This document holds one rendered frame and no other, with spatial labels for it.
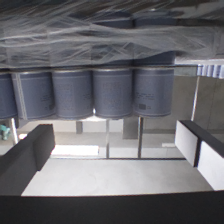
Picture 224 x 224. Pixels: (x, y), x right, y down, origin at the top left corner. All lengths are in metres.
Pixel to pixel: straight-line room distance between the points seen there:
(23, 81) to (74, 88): 0.08
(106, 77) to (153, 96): 0.08
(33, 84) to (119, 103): 0.14
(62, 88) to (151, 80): 0.14
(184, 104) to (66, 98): 3.09
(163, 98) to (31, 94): 0.21
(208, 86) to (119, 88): 3.20
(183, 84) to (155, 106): 2.95
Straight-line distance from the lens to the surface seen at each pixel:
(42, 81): 0.28
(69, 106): 0.27
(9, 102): 0.33
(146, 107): 0.27
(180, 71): 1.59
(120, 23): 0.26
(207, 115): 3.56
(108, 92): 0.25
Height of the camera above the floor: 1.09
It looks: 16 degrees up
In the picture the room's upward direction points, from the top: 180 degrees counter-clockwise
